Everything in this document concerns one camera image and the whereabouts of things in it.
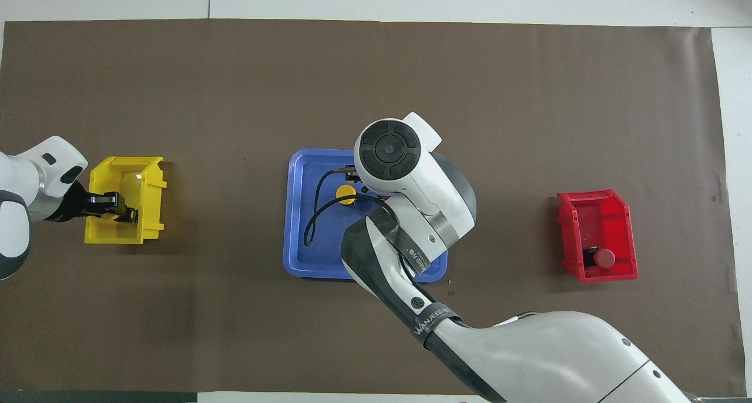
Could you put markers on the red plastic bin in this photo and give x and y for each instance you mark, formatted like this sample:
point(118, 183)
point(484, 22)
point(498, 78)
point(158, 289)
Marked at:
point(617, 227)

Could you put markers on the red push button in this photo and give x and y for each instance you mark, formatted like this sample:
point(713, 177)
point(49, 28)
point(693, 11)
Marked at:
point(605, 257)

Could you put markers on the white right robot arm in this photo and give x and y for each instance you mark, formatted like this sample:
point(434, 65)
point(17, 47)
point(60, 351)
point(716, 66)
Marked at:
point(529, 356)

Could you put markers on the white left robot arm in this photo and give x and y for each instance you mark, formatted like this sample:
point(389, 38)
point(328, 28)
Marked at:
point(17, 180)

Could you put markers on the brown paper table mat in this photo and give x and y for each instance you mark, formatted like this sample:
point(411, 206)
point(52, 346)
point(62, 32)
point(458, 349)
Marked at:
point(235, 86)

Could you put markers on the yellow plastic bin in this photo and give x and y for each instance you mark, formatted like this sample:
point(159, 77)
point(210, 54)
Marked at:
point(97, 232)

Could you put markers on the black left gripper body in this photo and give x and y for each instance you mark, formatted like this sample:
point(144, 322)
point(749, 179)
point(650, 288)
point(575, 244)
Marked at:
point(73, 203)

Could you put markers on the blue plastic tray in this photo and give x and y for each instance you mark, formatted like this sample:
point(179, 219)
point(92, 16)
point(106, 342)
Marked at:
point(299, 256)

